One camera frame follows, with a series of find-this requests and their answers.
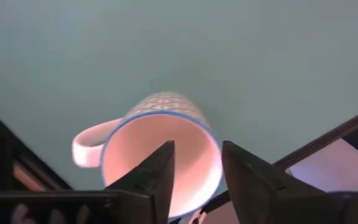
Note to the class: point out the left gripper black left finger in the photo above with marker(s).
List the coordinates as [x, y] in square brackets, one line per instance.
[160, 174]

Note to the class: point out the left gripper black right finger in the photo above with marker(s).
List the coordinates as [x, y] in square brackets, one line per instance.
[244, 183]

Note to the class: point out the green lattice patterned mug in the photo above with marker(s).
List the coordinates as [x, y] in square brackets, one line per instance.
[154, 133]

